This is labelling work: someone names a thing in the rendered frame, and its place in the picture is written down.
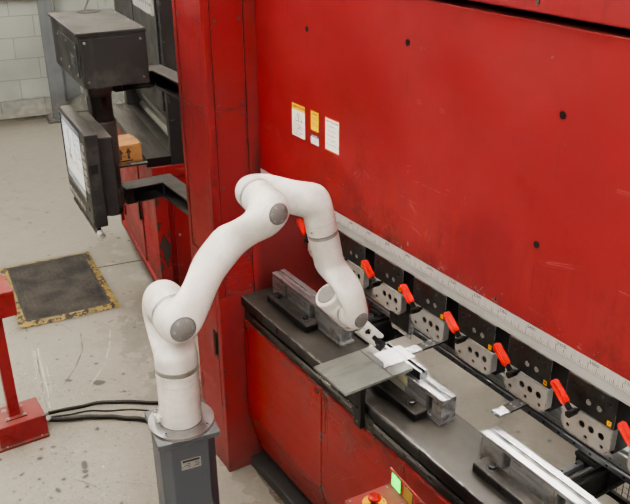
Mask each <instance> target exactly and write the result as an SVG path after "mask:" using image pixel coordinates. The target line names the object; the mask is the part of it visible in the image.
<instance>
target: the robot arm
mask: <svg viewBox="0 0 630 504"><path fill-rule="evenodd" d="M235 196H236V199H237V201H238V203H239V204H240V205H241V206H242V207H243V208H244V209H245V210H246V211H245V213H244V214H243V215H241V216H240V217H238V218H236V219H235V220H233V221H231V222H228V223H226V224H223V225H221V226H220V227H218V228H217V229H216V230H215V231H214V232H213V233H212V234H211V235H210V236H209V237H208V239H207V240H206V241H205V242H204V244H203V245H202V246H201V248H200V249H199V250H198V252H197V253H196V255H195V257H194V258H193V260H192V262H191V265H190V267H189V270H188V273H187V275H186V278H185V280H184V282H183V285H182V286H181V287H180V286H179V285H178V284H176V283H175V282H173V281H170V280H158V281H155V282H153V283H151V284H150V285H149V286H148V287H147V288H146V290H145V292H144V295H143V299H142V311H143V317H144V322H145V326H146V330H147V334H148V338H149V341H150V345H151V348H152V352H153V357H154V367H155V376H156V385H157V395H158V404H159V407H158V408H156V409H155V410H154V411H153V412H152V413H151V415H150V416H149V419H148V427H149V430H150V432H151V433H152V434H153V435H154V436H155V437H157V438H159V439H161V440H165V441H170V442H183V441H189V440H192V439H195V438H198V437H200V436H202V435H203V434H205V433H206V432H207V431H209V429H210V428H211V427H212V425H213V423H214V413H213V410H212V409H211V407H209V406H208V405H207V404H205V403H203V402H201V397H200V384H199V371H198V358H197V351H196V346H195V342H194V339H193V338H194V337H195V336H196V335H197V333H198V332H199V331H200V329H201V327H202V326H203V324H204V322H205V319H206V317H207V315H208V313H209V310H210V308H211V305H212V302H213V300H214V297H215V295H216V292H217V290H218V288H219V286H220V284H221V282H222V280H223V279H224V277H225V276H226V274H227V273H228V271H229V270H230V269H231V268H232V266H233V265H234V264H235V263H236V262H237V260H238V259H239V258H240V257H241V256H242V255H243V254H244V253H245V252H246V251H247V250H248V249H249V248H250V247H252V246H253V245H255V244H257V243H259V242H261V241H263V240H265V239H267V238H269V237H271V236H273V235H274V234H276V233H277V232H278V231H279V230H280V229H281V228H282V227H283V226H284V225H285V223H286V222H287V220H288V217H289V214H291V215H295V216H299V217H302V218H303V220H304V224H305V228H306V233H307V237H308V241H309V245H310V249H311V253H312V257H313V261H314V265H315V268H316V270H317V272H318V273H319V274H320V275H321V276H322V278H323V279H324V280H325V281H326V282H327V283H328V284H326V285H324V286H323V287H322V288H321V289H320V290H319V291H318V293H317V295H316V303H317V305H318V306H319V307H320V308H321V309H322V310H323V311H324V312H325V313H326V314H328V315H329V316H330V317H331V318H332V319H333V320H334V321H335V322H336V323H337V324H338V325H340V326H341V327H342V328H343V329H344V330H345V331H348V332H355V333H356V334H357V335H358V336H360V337H361V338H362V339H364V340H365V341H367V342H368V343H370V344H371V345H373V346H374V347H375V348H376V349H377V350H379V351H381V350H382V349H383V348H384V347H385V345H386V343H385V342H384V341H383V340H382V339H381V338H383V337H384V335H383V334H382V333H381V332H380V331H379V330H378V329H376V328H375V327H374V326H373V325H372V324H371V323H370V322H369V321H368V307H367V302H366V298H365V294H364V291H363V288H362V286H361V283H360V282H359V280H358V278H357V276H356V275H355V273H354V272H353V271H352V269H351V268H350V267H349V266H348V264H347V263H346V261H345V260H344V257H343V252H342V247H341V242H340V237H339V232H338V227H337V222H336V218H335V213H334V208H333V203H332V200H331V197H330V194H329V192H328V191H327V190H326V189H325V188H324V187H323V186H322V185H320V184H317V183H313V182H306V181H298V180H292V179H288V178H284V177H280V176H276V175H271V174H250V175H246V176H244V177H242V178H241V179H240V180H239V181H238V183H237V185H236V187H235Z"/></svg>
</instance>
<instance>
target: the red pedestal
mask: <svg viewBox="0 0 630 504"><path fill-rule="evenodd" d="M14 315H17V308H16V303H15V297H14V292H13V290H12V288H11V287H10V285H9V284H8V282H7V281H6V279H5V277H4V276H3V274H0V377H1V382H2V387H3V392H4V397H5V402H6V406H4V407H1V408H0V453H3V452H5V451H8V450H11V449H14V448H17V447H20V446H23V445H26V444H29V443H32V442H35V441H38V440H40V439H43V438H46V437H49V436H50V434H49V431H48V425H47V419H46V414H45V413H44V411H43V409H42V407H41V405H40V404H39V402H38V400H37V398H36V397H33V398H30V399H26V400H23V401H20V402H18V397H17V392H16V387H15V382H14V377H13V372H12V367H11V362H10V356H9V351H8V346H7V341H6V336H5V331H4V326H3V321H2V319H3V318H7V317H11V316H14Z"/></svg>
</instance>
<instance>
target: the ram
mask: <svg viewBox="0 0 630 504"><path fill-rule="evenodd" d="M255 23H256V51H257V80H258V108H259V137H260V165H261V169H263V170H264V171H266V172H268V173H269V174H271V175H276V176H280V177H284V178H288V179H292V180H298V181H306V182H313V183H317V184H320V185H322V186H323V187H324V188H325V189H326V190H327V191H328V192H329V194H330V197H331V200H332V203H333V208H334V211H335V212H337V213H339V214H340V215H342V216H344V217H346V218H347V219H349V220H351V221H352V222H354V223H356V224H358V225H359V226H361V227H363V228H365V229H366V230H368V231H370V232H371V233H373V234H375V235H377V236H378V237H380V238H382V239H384V240H385V241H387V242H389V243H390V244H392V245H394V246H396V247H397V248H399V249H401V250H403V251H404V252H406V253H408V254H409V255H411V256H413V257H415V258H416V259H418V260H420V261H422V262H423V263H425V264H427V265H429V266H430V267H432V268H434V269H435V270H437V271H439V272H441V273H442V274H444V275H446V276H448V277H449V278H451V279H453V280H454V281H456V282H458V283H460V284H461V285H463V286H465V287H467V288H468V289H470V290H472V291H473V292H475V293H477V294H479V295H480V296H482V297H484V298H486V299H487V300H489V301H491V302H492V303H494V304H496V305H498V306H499V307H501V308H503V309H505V310H506V311H508V312H510V313H511V314H513V315H515V316H517V317H518V318H520V319H522V320H524V321H525V322H527V323H529V324H530V325H532V326H534V327H536V328H537V329H539V330H541V331H543V332H544V333H546V334H548V335H549V336H551V337H553V338H555V339H556V340H558V341H560V342H562V343H563V344H565V345H567V346H569V347H570V348H572V349H574V350H575V351H577V352H579V353H581V354H582V355H584V356H586V357H588V358H589V359H591V360H593V361H594V362H596V363H598V364H600V365H601V366H603V367H605V368H607V369H608V370H610V371H612V372H613V373H615V374H617V375H619V376H620V377H622V378H624V379H626V380H627V381H629V382H630V30H625V29H619V28H614V27H608V26H603V25H597V24H592V23H586V22H581V21H575V20H570V19H564V18H559V17H553V16H548V15H542V14H537V13H531V12H526V11H520V10H515V9H509V8H504V7H498V6H493V5H488V4H482V3H477V2H471V1H466V0H255ZM292 102H293V103H296V104H298V105H300V106H303V107H305V140H304V139H302V138H300V137H298V136H296V135H294V134H292ZM311 110H312V111H315V112H317V113H319V133H318V132H315V131H313V130H311ZM325 116H326V117H329V118H331V119H333V120H336V121H338V122H339V156H338V155H336V154H334V153H332V152H330V151H328V150H326V149H325ZM311 133H312V134H314V135H316V136H318V137H319V146H317V145H315V144H312V143H311ZM336 222H337V221H336ZM337 227H338V230H339V231H341V232H343V233H344V234H346V235H348V236H349V237H351V238H352V239H354V240H356V241H357V242H359V243H361V244H362V245H364V246H366V247H367V248H369V249H371V250H372V251H374V252H376V253H377V254H379V255H380V256H382V257H384V258H385V259H387V260H389V261H390V262H392V263H394V264H395V265H397V266H399V267H400V268H402V269H404V270H405V271H407V272H409V273H410V274H412V275H413V276H415V277H417V278H418V279H420V280H422V281H423V282H425V283H427V284H428V285H430V286H432V287H433V288H435V289H437V290H438V291H440V292H441V293H443V294H445V295H446V296H448V297H450V298H451V299H453V300H455V301H456V302H458V303H460V304H461V305H463V306H465V307H466V308H468V309H470V310H471V311H473V312H474V313H476V314H478V315H479V316H481V317H483V318H484V319H486V320H488V321H489V322H491V323H493V324H494V325H496V326H498V327H499V328H501V329H503V330H504V331H506V332H507V333H509V334H511V335H512V336H514V337H516V338H517V339H519V340H521V341H522V342H524V343H526V344H527V345H529V346H531V347H532V348H534V349H535V350H537V351H539V352H540V353H542V354H544V355H545V356H547V357H549V358H550V359H552V360H554V361H555V362H557V363H559V364H560V365H562V366H564V367H565V368H567V369H568V370H570V371H572V372H573V373H575V374H577V375H578V376H580V377H582V378H583V379H585V380H587V381H588V382H590V383H592V384H593V385H595V386H596V387H598V388H600V389H601V390H603V391H605V392H606V393H608V394H610V395H611V396H613V397H615V398H616V399H618V400H620V401H621V402H623V403H625V404H626V405H628V406H629V407H630V395H629V394H627V393H625V392H624V391H622V390H620V389H619V388H617V387H615V386H614V385H612V384H610V383H609V382H607V381H605V380H604V379H602V378H600V377H598V376H597V375H595V374H593V373H592V372H590V371H588V370H587V369H585V368H583V367H582V366H580V365H578V364H577V363H575V362H573V361H572V360H570V359H568V358H566V357H565V356H563V355H561V354H560V353H558V352H556V351H555V350H553V349H551V348H550V347H548V346H546V345H545V344H543V343H541V342H539V341H538V340H536V339H534V338H533V337H531V336H529V335H528V334H526V333H524V332H523V331H521V330H519V329H518V328H516V327H514V326H513V325H511V324H509V323H507V322H506V321H504V320H502V319H501V318H499V317H497V316H496V315H494V314H492V313H491V312H489V311H487V310H486V309H484V308H482V307H481V306H479V305H477V304H475V303H474V302H472V301H470V300H469V299H467V298H465V297H464V296H462V295H460V294H459V293H457V292H455V291H454V290H452V289H450V288H448V287H447V286H445V285H443V284H442V283H440V282H438V281H437V280H435V279H433V278H432V277H430V276H428V275H427V274H425V273H423V272H422V271H420V270H418V269H416V268H415V267H413V266H411V265H410V264H408V263H406V262H405V261H403V260H401V259H400V258H398V257H396V256H395V255H393V254H391V253H389V252H388V251H386V250H384V249H383V248H381V247H379V246H378V245H376V244H374V243H373V242H371V241H369V240H368V239H366V238H364V237H363V236H361V235H359V234H357V233H356V232H354V231H352V230H351V229H349V228H347V227H346V226H344V225H342V224H341V223H339V222H337Z"/></svg>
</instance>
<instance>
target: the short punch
mask: <svg viewBox="0 0 630 504"><path fill-rule="evenodd" d="M389 321H390V322H391V326H392V327H393V328H395V329H396V330H398V331H399V332H401V333H402V334H403V335H405V336H406V337H408V338H409V339H411V334H412V333H413V329H414V325H413V322H412V320H411V313H410V314H407V315H405V314H403V313H402V314H399V315H397V314H395V313H394V312H392V311H391V310H390V318H389Z"/></svg>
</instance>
